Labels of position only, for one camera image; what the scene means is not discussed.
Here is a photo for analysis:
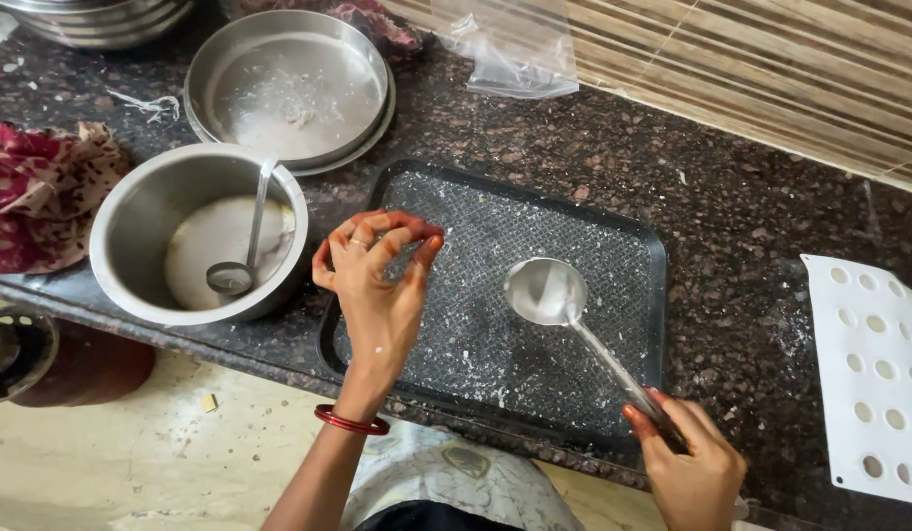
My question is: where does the person's left hand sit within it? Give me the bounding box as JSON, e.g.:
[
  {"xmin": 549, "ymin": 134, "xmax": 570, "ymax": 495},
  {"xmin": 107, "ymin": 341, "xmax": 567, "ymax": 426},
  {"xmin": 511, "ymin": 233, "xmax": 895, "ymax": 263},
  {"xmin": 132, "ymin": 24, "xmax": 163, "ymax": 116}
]
[{"xmin": 312, "ymin": 210, "xmax": 445, "ymax": 386}]

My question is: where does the person's right hand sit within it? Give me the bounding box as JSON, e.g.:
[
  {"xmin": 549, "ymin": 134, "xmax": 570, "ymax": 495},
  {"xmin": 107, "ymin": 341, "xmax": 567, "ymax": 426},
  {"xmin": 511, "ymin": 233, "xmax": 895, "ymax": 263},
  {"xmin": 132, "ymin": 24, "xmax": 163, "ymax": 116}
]
[{"xmin": 621, "ymin": 387, "xmax": 749, "ymax": 531}]

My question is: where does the large steel ladle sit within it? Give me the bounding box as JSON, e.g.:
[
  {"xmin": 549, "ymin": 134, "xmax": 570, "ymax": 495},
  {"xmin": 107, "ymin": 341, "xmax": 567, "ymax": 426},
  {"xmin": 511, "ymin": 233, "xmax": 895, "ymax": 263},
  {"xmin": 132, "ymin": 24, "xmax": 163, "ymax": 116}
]
[{"xmin": 503, "ymin": 256, "xmax": 690, "ymax": 455}]

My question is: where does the black rectangular tray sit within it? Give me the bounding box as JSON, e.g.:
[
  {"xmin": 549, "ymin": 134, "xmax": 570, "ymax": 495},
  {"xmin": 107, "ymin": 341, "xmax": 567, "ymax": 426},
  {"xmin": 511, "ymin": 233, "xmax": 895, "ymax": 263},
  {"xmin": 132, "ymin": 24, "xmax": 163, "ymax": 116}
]
[{"xmin": 316, "ymin": 158, "xmax": 669, "ymax": 473}]

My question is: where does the red bangle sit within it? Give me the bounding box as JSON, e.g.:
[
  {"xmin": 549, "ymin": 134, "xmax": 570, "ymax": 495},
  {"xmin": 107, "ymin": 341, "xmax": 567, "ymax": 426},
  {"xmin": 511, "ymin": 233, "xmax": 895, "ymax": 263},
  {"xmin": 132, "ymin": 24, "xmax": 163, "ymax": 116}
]
[{"xmin": 313, "ymin": 403, "xmax": 392, "ymax": 437}]

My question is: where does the small steel ladle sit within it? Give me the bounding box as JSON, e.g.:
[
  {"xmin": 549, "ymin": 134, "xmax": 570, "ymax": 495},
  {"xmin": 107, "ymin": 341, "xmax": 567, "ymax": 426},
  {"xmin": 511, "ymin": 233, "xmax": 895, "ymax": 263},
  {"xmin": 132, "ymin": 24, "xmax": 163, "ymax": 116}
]
[{"xmin": 205, "ymin": 155, "xmax": 280, "ymax": 297}]

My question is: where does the steel plate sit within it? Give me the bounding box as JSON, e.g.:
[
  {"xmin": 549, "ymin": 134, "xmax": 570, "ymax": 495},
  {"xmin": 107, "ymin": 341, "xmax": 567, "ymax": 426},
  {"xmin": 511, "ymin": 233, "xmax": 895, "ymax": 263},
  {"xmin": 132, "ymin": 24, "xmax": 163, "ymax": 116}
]
[{"xmin": 183, "ymin": 66, "xmax": 398, "ymax": 178}]

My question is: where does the person's patterned white clothing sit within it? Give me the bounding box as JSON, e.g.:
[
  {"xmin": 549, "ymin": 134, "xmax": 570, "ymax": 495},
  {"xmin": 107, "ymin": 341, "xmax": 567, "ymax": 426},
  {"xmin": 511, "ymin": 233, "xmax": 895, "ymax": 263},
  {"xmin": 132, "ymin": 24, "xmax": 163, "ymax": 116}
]
[{"xmin": 341, "ymin": 419, "xmax": 587, "ymax": 531}]

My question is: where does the white batter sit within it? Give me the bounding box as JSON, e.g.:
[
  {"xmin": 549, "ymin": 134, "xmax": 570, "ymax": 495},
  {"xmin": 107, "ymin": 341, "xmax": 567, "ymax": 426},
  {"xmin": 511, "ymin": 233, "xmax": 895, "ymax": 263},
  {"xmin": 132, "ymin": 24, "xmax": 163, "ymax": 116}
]
[{"xmin": 164, "ymin": 195, "xmax": 296, "ymax": 311}]

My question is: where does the white mould sheet with holes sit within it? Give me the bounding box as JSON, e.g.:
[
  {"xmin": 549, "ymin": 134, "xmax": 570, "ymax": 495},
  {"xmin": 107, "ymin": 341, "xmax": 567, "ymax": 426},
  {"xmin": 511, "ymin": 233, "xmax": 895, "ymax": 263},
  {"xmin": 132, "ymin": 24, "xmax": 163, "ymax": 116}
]
[{"xmin": 799, "ymin": 253, "xmax": 912, "ymax": 509}]

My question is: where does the round steel pan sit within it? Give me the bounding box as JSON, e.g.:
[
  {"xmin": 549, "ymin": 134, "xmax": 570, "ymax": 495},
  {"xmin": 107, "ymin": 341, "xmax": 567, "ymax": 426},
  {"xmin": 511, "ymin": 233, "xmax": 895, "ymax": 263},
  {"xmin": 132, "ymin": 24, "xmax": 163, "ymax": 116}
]
[{"xmin": 183, "ymin": 9, "xmax": 391, "ymax": 172}]

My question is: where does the steel pot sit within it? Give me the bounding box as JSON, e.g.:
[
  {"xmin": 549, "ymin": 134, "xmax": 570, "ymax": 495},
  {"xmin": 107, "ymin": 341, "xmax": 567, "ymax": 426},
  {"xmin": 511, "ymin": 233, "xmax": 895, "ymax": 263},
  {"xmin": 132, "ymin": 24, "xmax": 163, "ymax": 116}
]
[{"xmin": 88, "ymin": 142, "xmax": 311, "ymax": 327}]

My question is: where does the brown round container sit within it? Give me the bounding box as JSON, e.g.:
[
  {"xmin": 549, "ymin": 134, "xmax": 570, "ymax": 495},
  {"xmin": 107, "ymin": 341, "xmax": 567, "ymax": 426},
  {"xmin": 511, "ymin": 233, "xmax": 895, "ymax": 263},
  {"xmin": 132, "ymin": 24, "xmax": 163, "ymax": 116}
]
[{"xmin": 9, "ymin": 320, "xmax": 157, "ymax": 409}]

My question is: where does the clear plastic bag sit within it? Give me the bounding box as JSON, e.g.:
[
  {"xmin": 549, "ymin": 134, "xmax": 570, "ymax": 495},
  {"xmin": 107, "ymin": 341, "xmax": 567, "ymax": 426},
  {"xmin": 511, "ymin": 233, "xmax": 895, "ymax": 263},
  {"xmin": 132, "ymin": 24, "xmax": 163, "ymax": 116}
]
[{"xmin": 429, "ymin": 0, "xmax": 581, "ymax": 101}]

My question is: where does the dark red floral cloth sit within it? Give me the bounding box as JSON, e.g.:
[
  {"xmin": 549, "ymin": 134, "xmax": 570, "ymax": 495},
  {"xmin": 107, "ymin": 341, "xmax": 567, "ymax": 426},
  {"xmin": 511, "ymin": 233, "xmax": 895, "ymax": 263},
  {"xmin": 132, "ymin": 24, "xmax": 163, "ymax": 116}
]
[{"xmin": 229, "ymin": 0, "xmax": 425, "ymax": 54}]

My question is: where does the white thread scrap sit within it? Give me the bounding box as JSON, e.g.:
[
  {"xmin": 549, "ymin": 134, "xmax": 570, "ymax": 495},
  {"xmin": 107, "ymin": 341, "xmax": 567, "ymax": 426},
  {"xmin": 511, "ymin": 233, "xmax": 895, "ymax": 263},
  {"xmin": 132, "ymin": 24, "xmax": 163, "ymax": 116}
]
[{"xmin": 106, "ymin": 89, "xmax": 181, "ymax": 124}]

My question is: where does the red patterned cloth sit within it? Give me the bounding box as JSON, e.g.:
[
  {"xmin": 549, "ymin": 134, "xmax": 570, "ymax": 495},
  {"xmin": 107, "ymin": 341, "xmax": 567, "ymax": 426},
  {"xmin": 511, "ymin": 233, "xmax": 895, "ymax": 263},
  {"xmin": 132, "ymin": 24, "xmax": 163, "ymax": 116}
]
[{"xmin": 0, "ymin": 116, "xmax": 133, "ymax": 276}]

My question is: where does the stack of steel bowls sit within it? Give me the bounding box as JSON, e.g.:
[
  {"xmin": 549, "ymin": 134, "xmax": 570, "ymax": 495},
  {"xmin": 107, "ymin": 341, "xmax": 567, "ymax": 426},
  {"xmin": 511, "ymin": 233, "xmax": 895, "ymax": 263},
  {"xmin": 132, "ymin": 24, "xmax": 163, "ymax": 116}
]
[{"xmin": 0, "ymin": 0, "xmax": 199, "ymax": 52}]

